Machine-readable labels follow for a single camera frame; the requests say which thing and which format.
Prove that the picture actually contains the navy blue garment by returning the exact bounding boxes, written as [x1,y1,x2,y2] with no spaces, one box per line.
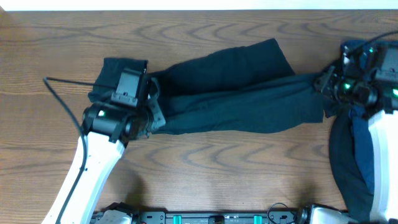
[348,105,374,194]

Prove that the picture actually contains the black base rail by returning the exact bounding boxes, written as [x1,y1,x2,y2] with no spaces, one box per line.
[93,210,312,224]

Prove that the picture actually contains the black shorts with white trim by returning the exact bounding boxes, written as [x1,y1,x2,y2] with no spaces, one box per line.
[152,39,323,134]

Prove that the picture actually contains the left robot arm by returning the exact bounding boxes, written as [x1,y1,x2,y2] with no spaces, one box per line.
[43,73,165,223]

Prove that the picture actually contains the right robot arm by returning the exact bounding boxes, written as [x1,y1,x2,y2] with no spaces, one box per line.
[295,42,397,223]

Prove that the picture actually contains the black garment under pile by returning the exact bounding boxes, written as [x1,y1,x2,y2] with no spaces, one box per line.
[324,100,374,222]

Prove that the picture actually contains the small folded black garment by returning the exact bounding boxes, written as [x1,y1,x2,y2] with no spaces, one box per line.
[88,57,148,103]

